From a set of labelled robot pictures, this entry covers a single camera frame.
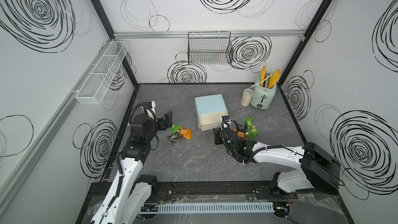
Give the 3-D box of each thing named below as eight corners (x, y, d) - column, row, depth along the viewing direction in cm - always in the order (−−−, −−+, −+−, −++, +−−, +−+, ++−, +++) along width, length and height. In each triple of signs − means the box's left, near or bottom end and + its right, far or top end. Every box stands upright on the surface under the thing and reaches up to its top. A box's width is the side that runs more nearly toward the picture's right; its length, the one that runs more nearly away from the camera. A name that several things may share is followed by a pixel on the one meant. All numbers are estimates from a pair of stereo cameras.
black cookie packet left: (170, 143, 91) (170, 142, 90) (168, 136, 94) (168, 135, 93) (181, 140, 93) (180, 138, 91) (179, 133, 96) (178, 131, 94)
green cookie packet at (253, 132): (245, 134, 95) (246, 132, 93) (250, 127, 99) (251, 125, 97) (254, 140, 93) (255, 138, 91) (259, 132, 96) (260, 130, 94)
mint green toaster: (250, 109, 106) (256, 96, 95) (247, 97, 114) (252, 82, 102) (273, 110, 106) (282, 96, 95) (268, 97, 114) (276, 82, 102)
